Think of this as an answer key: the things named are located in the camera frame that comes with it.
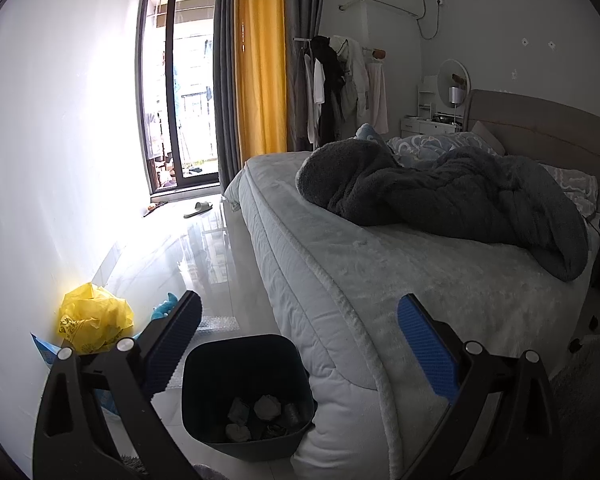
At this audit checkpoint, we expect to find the beige headboard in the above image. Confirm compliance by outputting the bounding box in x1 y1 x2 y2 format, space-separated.
462 89 600 206

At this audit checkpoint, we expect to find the round white mirror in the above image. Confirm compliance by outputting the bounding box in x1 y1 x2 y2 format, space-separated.
437 58 472 108

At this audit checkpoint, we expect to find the blue long-handled brush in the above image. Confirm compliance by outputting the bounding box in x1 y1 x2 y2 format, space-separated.
150 291 181 322

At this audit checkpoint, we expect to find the blue patterned duvet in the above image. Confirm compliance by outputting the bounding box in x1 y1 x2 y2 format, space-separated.
386 131 501 167

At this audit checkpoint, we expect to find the blue flat packet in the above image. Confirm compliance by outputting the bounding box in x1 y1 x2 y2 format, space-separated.
30 332 118 417

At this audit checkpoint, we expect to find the white quilted bed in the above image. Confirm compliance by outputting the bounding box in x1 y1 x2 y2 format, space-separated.
223 150 600 480

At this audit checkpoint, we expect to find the white hanging shirt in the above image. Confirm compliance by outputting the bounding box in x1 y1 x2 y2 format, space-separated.
312 57 326 106

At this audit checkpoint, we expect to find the white desktop shelf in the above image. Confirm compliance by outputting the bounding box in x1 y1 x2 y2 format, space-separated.
416 76 440 117

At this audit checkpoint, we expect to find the large white paper ball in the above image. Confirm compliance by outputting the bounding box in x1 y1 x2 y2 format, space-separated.
252 395 281 421

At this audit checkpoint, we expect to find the beige pillow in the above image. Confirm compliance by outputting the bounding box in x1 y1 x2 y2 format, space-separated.
467 121 507 157

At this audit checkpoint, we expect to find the beige hanging garment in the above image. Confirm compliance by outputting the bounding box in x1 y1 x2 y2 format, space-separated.
292 45 316 148

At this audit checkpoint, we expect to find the white table lamp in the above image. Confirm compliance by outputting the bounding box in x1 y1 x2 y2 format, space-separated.
447 86 465 128

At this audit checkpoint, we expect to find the white hanging jacket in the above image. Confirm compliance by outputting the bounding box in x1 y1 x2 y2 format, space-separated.
330 35 370 136

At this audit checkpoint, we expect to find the grey patterned pillow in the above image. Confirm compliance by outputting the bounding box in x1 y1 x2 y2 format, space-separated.
537 162 600 218

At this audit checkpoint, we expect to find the pale pink hanging towel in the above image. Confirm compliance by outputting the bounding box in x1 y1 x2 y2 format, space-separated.
367 57 388 133

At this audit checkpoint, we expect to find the grey curtain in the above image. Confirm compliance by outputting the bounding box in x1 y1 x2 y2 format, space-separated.
212 0 241 188
282 0 326 153

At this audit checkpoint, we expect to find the black-framed glass sliding door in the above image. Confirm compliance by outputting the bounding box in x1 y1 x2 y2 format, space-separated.
136 0 220 196

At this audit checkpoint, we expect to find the dark grey fleece blanket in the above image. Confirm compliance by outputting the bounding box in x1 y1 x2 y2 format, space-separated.
296 138 589 282

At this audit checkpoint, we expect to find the black hanging garment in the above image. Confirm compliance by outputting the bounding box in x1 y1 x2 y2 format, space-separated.
310 35 346 146

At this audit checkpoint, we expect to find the white dresser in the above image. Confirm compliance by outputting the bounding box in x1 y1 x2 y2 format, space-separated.
400 114 466 138

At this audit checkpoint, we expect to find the yellow curtain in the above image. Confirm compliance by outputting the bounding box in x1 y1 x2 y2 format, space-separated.
234 0 288 161

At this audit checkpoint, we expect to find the dark trash bin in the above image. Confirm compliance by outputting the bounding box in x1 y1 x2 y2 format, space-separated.
181 334 316 462

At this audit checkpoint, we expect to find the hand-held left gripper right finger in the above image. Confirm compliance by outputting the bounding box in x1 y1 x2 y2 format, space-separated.
397 293 563 480

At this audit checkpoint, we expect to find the yellow plastic bag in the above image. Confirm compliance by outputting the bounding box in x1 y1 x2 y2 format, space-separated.
57 282 135 356

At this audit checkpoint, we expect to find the black power cable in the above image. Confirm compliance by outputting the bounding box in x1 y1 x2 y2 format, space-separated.
417 0 443 41

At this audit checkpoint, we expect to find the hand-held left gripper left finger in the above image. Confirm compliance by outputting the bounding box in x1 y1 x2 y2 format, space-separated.
30 290 203 480

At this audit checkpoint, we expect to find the blue plush pillow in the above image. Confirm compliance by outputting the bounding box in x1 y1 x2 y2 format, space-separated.
355 123 388 148

